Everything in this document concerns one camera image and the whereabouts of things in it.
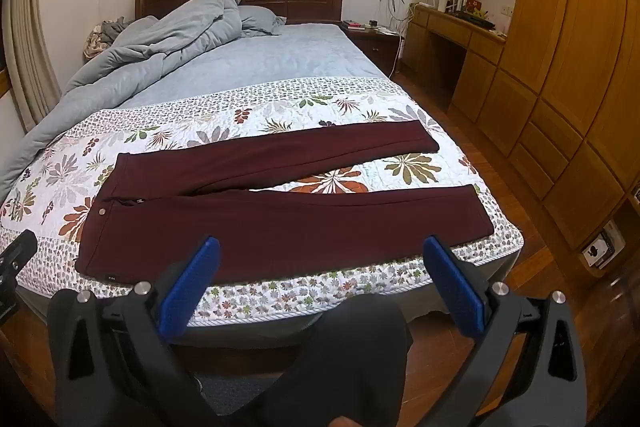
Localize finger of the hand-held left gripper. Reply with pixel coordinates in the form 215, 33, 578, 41
0, 229, 39, 269

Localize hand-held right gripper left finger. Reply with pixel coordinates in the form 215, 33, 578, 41
47, 236, 231, 427

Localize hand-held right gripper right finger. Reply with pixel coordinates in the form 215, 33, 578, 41
423, 236, 589, 427

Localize maroon pants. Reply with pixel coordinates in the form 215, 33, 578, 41
75, 119, 493, 286

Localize grey bed base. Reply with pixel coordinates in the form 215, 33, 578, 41
30, 252, 522, 350

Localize grey floor mat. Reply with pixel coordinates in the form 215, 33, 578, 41
192, 372, 284, 419

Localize person's dark clothing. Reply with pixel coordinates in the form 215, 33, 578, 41
190, 294, 416, 427

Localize beige side curtain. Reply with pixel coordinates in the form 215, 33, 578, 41
2, 0, 64, 136

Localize white floral quilt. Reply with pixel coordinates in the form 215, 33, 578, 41
0, 77, 523, 329

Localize pile of crumpled clothes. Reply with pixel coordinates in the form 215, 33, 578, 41
82, 19, 129, 60

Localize light wooden desk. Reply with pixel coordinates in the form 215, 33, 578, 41
402, 2, 507, 128

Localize light blue duvet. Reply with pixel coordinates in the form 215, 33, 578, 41
0, 0, 246, 204

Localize light blue bed sheet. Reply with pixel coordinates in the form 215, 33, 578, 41
120, 23, 390, 108

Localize dark wooden nightstand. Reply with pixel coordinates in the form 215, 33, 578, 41
340, 21, 407, 78

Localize light wooden wardrobe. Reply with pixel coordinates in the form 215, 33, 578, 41
479, 0, 640, 279

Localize light blue pillow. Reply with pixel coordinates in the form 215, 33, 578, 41
237, 5, 289, 39

